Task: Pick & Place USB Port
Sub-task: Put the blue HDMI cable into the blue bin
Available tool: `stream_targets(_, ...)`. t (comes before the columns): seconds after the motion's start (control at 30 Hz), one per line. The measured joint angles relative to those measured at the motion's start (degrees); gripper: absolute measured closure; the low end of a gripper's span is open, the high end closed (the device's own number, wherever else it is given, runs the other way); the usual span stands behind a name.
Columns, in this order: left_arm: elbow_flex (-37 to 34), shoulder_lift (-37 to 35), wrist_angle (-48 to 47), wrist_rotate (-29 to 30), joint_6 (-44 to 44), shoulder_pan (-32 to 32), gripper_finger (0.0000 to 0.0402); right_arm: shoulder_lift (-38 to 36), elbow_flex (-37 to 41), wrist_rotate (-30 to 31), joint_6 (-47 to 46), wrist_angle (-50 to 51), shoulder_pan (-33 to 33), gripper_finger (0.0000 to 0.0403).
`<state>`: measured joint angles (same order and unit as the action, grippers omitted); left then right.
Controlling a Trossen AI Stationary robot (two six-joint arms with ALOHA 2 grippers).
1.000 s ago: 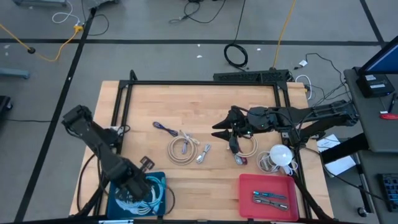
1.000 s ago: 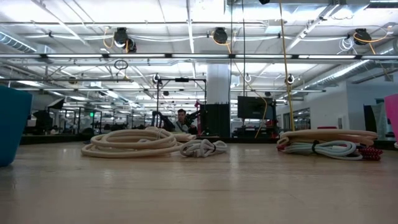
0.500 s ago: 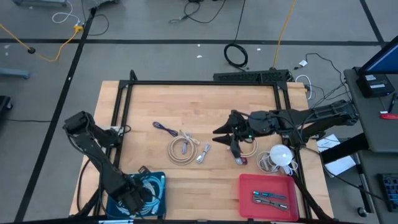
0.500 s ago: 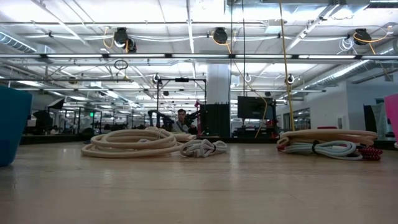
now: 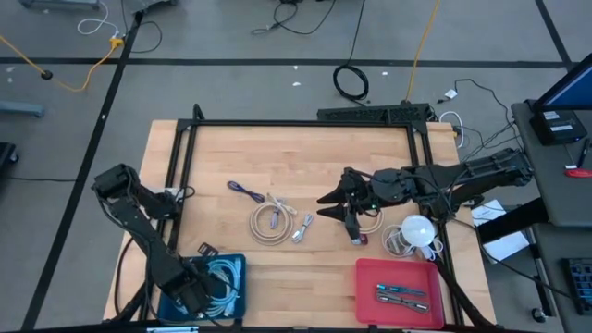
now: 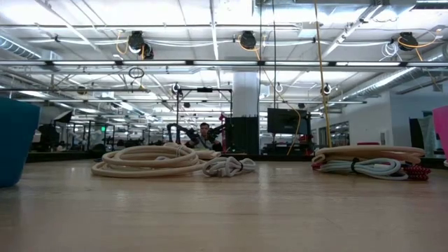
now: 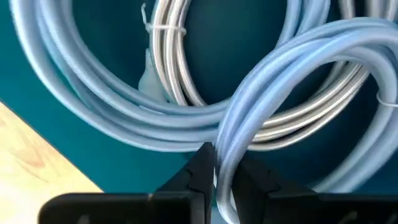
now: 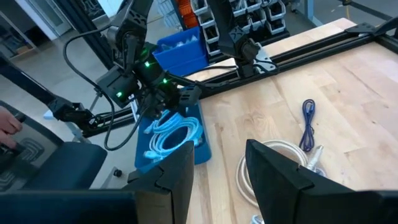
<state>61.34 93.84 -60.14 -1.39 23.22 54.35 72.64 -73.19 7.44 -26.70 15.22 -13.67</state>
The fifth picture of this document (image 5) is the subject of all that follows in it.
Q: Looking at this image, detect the white looped cable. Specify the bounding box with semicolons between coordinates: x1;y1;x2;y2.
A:
438;110;465;150

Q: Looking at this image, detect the black keyboard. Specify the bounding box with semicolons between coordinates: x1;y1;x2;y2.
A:
564;257;592;316

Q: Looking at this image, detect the purple short cable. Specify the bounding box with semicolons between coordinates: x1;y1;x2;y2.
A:
226;180;266;204

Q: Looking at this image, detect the black braided cable loom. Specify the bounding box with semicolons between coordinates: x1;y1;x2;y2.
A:
434;257;492;327
113;233;161;323

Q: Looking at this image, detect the grey side desk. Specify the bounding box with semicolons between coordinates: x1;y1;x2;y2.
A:
510;99;592;228

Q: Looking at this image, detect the black computer box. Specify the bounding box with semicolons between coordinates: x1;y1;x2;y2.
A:
528;108;589;147

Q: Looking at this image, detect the black power strip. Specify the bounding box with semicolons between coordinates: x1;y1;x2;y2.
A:
316;103;432;125

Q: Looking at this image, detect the white round lamp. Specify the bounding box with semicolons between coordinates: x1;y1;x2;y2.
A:
381;224;445;261
401;214;437;248

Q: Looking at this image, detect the yellow hanging cable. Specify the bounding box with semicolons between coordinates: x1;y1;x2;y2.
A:
404;0;443;105

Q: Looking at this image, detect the black coiled floor cable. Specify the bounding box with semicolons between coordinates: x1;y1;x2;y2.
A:
332;0;371;104

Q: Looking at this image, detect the red plastic bin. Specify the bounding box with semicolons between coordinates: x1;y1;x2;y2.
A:
354;257;447;330

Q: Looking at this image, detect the white floor cable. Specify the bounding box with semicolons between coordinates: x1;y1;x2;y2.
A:
76;0;121;39

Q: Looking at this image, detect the computer monitor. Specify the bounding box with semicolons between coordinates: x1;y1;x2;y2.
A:
534;52;592;113

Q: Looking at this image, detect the black aluminium frame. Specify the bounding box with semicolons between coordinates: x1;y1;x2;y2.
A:
138;104;467;333

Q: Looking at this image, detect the beige braided short cable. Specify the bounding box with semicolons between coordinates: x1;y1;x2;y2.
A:
266;192;299;216

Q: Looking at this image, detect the yellow floor cable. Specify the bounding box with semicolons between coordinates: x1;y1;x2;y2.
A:
0;35;126;93

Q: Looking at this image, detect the blue plastic bin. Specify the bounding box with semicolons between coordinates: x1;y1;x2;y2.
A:
156;253;248;324

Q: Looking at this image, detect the dark grey short cable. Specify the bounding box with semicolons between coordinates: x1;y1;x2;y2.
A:
375;290;431;315

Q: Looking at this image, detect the thin black floor cable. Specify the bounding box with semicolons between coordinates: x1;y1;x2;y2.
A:
250;0;339;38

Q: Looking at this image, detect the teal short cable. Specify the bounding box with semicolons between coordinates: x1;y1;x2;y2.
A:
376;283;428;298

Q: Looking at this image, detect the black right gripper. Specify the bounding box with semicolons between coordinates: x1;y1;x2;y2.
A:
315;166;386;223

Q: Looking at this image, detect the white paper sheet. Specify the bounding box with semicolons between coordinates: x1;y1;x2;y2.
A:
470;199;532;265

